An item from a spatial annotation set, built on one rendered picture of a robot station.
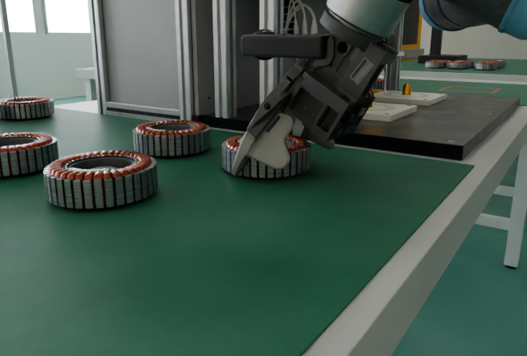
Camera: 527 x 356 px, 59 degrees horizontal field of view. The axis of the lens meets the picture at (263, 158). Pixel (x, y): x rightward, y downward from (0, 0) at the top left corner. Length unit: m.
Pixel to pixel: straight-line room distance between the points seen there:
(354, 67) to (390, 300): 0.26
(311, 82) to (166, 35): 0.49
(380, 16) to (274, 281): 0.28
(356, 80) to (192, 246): 0.24
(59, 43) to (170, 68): 7.12
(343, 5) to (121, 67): 0.65
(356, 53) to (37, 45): 7.45
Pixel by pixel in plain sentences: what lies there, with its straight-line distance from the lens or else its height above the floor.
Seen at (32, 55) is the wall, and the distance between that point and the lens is 7.80.
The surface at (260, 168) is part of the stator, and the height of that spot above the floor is 0.77.
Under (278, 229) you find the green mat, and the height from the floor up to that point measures 0.75.
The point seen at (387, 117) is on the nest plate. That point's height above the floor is 0.78.
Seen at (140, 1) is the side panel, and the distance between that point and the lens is 0.99.
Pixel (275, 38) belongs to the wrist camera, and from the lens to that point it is 0.54.
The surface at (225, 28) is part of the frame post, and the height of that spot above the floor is 0.93.
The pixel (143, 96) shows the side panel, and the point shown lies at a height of 0.80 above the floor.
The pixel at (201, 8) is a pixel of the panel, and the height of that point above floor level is 0.96.
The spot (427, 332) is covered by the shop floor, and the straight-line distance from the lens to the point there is 1.68.
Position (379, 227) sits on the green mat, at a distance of 0.43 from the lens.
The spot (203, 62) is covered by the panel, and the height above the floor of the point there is 0.87.
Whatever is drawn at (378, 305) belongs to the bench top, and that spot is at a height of 0.75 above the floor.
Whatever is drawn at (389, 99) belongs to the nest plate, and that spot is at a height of 0.78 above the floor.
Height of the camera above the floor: 0.91
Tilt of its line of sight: 14 degrees down
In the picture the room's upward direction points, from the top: straight up
